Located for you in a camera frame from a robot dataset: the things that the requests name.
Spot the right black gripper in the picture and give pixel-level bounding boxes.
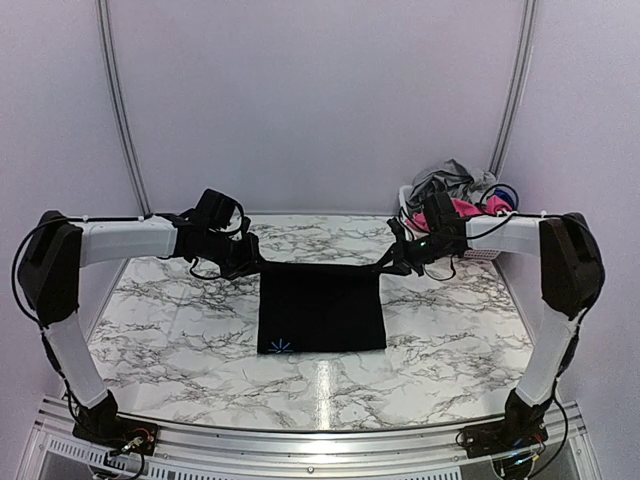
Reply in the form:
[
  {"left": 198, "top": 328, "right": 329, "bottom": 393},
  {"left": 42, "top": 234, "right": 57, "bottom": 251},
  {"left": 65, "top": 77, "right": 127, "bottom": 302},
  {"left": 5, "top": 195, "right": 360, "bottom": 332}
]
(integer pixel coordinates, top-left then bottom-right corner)
[{"left": 374, "top": 231, "right": 458, "bottom": 276}]

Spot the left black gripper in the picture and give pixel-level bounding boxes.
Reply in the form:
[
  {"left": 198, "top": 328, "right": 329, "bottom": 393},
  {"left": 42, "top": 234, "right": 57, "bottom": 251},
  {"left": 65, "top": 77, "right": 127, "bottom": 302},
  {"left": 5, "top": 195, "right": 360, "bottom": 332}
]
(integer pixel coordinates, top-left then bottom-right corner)
[{"left": 201, "top": 229, "right": 268, "bottom": 280}]

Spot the black t-shirt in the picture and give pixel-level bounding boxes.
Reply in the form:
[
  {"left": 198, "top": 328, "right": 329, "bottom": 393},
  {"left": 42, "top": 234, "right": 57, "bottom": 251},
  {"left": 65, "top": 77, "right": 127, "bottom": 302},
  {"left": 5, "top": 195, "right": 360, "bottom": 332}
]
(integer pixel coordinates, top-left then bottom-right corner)
[{"left": 257, "top": 262, "right": 387, "bottom": 355}]

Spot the grey garment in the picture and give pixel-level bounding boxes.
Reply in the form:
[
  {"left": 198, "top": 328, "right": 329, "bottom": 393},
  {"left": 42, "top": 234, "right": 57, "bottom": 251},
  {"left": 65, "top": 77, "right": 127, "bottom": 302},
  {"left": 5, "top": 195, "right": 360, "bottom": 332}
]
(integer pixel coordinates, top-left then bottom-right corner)
[{"left": 408, "top": 159, "right": 496, "bottom": 209}]

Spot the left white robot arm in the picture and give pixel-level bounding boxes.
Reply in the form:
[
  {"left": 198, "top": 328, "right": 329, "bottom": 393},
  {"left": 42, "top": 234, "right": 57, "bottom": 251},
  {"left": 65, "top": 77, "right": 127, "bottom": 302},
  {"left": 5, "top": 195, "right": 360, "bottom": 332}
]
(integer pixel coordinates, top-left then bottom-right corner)
[{"left": 11, "top": 210, "right": 263, "bottom": 445}]

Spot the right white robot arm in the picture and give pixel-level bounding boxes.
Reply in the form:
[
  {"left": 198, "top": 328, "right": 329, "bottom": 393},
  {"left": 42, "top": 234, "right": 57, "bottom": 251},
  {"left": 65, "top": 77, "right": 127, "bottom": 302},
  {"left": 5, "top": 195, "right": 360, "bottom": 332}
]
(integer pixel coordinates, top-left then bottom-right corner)
[{"left": 374, "top": 212, "right": 605, "bottom": 448}]

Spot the white plastic laundry basket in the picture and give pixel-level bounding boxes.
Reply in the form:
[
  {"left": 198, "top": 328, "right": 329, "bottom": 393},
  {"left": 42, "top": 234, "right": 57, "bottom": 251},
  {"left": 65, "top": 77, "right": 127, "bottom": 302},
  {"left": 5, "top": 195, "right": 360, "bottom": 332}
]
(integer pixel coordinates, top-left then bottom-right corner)
[{"left": 398, "top": 185, "right": 500, "bottom": 261}]

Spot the pink garment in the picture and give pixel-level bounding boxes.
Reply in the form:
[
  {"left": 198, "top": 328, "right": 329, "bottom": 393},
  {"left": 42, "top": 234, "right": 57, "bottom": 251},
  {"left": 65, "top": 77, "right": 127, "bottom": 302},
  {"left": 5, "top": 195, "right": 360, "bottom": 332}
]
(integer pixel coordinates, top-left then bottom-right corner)
[{"left": 404, "top": 196, "right": 512, "bottom": 233}]

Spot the blue garment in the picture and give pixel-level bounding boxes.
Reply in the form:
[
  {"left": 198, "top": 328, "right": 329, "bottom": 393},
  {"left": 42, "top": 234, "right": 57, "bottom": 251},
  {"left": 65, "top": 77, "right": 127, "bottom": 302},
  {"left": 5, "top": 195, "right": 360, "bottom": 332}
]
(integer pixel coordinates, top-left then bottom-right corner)
[{"left": 493, "top": 187, "right": 519, "bottom": 210}]

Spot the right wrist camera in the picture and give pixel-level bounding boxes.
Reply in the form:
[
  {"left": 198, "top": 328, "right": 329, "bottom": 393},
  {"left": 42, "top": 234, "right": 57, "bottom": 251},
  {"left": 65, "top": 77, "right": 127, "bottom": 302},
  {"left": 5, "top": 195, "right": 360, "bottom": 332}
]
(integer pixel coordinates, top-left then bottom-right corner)
[{"left": 422, "top": 193, "right": 460, "bottom": 233}]

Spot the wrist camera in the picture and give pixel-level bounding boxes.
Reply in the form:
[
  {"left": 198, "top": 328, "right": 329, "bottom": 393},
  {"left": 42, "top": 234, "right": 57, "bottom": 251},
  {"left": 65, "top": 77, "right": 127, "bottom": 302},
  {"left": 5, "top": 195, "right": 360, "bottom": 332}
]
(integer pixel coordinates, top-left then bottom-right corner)
[
  {"left": 189, "top": 189, "right": 244, "bottom": 235},
  {"left": 422, "top": 193, "right": 460, "bottom": 233}
]

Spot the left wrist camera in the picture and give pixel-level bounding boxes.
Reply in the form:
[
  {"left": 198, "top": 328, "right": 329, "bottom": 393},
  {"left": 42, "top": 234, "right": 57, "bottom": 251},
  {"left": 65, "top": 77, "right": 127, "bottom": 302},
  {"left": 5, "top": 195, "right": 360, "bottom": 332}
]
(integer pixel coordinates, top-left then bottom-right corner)
[{"left": 189, "top": 189, "right": 244, "bottom": 235}]

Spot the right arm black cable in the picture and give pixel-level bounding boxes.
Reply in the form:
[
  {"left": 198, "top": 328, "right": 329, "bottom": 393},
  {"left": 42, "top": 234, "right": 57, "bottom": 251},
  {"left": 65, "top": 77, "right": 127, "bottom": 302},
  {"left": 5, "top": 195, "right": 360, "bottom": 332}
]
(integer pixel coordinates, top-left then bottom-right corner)
[{"left": 424, "top": 184, "right": 546, "bottom": 281}]

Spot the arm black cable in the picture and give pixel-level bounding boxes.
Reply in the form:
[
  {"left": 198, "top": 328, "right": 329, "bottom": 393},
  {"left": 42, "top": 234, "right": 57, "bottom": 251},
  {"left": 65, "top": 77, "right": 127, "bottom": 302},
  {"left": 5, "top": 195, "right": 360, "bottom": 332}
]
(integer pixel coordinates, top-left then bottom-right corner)
[
  {"left": 12, "top": 214, "right": 151, "bottom": 326},
  {"left": 424, "top": 184, "right": 546, "bottom": 281}
]

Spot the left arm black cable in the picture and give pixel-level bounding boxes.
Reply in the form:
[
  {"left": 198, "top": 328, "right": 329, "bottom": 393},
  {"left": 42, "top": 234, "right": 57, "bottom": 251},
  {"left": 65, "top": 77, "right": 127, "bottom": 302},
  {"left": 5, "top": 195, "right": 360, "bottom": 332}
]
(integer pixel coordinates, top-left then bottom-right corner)
[{"left": 12, "top": 214, "right": 151, "bottom": 326}]

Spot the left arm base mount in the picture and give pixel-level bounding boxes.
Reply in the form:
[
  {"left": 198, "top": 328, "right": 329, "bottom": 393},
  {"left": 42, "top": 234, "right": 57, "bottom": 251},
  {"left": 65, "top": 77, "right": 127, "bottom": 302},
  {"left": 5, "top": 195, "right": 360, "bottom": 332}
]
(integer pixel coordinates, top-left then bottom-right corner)
[{"left": 72, "top": 417, "right": 159, "bottom": 456}]

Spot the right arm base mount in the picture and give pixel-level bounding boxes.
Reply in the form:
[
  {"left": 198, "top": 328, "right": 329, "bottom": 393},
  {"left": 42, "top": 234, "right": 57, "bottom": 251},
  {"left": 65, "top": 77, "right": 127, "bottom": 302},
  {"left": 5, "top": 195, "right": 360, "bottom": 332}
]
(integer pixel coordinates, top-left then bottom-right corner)
[{"left": 456, "top": 420, "right": 548, "bottom": 459}]

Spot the aluminium front rail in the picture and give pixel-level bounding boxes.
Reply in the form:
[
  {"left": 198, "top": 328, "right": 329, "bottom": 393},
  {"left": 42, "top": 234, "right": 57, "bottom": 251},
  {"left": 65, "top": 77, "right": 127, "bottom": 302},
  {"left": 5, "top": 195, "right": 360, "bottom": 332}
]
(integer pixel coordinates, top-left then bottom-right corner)
[{"left": 18, "top": 399, "right": 601, "bottom": 479}]

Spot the right aluminium frame post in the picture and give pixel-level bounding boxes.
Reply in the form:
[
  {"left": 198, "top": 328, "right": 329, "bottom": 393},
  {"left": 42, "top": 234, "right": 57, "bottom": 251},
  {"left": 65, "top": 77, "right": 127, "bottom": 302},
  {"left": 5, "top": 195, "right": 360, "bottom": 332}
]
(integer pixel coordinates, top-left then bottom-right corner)
[{"left": 489, "top": 0, "right": 539, "bottom": 178}]

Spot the aluminium frame post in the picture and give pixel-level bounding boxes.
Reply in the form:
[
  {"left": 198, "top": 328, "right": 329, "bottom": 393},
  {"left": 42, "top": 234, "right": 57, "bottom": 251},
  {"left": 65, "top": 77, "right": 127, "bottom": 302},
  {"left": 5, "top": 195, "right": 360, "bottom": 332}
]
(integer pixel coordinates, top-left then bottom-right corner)
[
  {"left": 95, "top": 0, "right": 152, "bottom": 215},
  {"left": 489, "top": 0, "right": 539, "bottom": 178}
]

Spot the left aluminium frame post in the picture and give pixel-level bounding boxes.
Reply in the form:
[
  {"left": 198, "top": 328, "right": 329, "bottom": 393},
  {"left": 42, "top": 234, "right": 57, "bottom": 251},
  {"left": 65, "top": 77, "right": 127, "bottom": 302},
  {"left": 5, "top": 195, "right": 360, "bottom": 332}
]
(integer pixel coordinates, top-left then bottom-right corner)
[{"left": 95, "top": 0, "right": 152, "bottom": 215}]

